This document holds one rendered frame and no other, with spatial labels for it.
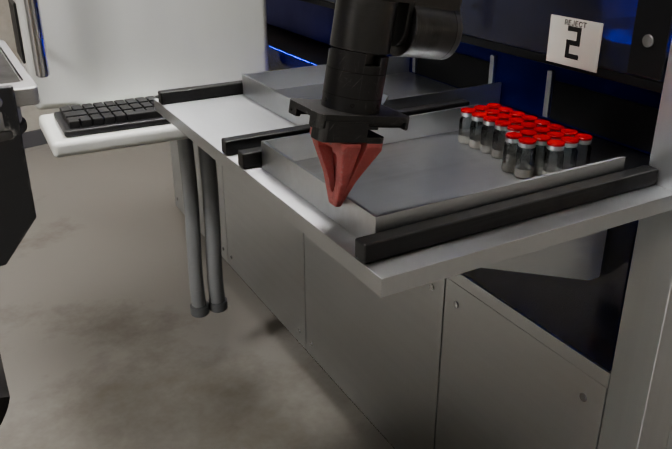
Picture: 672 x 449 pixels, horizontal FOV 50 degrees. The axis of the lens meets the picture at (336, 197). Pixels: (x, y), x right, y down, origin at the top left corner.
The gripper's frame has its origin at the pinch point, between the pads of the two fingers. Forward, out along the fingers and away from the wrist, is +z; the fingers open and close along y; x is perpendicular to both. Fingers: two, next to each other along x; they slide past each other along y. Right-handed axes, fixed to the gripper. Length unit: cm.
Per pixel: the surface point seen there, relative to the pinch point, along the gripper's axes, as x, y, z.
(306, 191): 7.5, 1.0, 2.1
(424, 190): 3.0, 13.7, 0.8
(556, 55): 8.9, 36.1, -15.1
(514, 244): -11.4, 14.1, 1.3
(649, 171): -8.7, 36.2, -5.0
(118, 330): 131, 17, 90
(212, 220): 98, 29, 43
